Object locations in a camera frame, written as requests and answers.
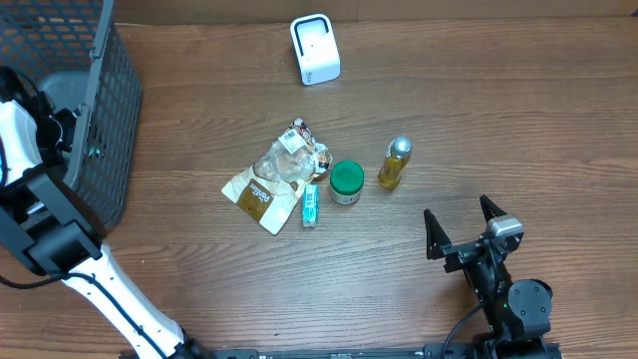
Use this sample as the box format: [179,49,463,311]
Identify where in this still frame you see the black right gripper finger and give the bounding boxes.
[479,194,506,222]
[424,209,452,260]

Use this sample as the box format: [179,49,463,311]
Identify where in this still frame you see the green lid Knorr jar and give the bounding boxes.
[330,161,365,205]

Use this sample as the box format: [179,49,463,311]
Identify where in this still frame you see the small Kleenex tissue pack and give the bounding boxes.
[302,183,319,227]

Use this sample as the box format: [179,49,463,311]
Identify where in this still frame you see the brown Panfree bread bag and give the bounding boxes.
[221,118,333,234]

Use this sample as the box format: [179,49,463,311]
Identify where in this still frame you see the teal wet wipes pack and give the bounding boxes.
[85,144,106,160]

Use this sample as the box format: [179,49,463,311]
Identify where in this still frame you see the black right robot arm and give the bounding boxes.
[424,195,562,359]

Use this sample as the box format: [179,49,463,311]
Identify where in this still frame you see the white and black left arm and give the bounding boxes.
[1,67,210,358]

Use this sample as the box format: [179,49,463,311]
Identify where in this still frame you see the white barcode scanner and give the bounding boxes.
[290,13,341,86]

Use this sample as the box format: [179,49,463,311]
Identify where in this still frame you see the grey plastic mesh basket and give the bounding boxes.
[1,0,142,228]

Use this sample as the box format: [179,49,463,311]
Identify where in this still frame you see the yellow dish soap bottle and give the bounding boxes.
[378,137,412,189]

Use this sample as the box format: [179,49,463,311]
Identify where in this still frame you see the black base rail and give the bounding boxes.
[119,341,564,359]

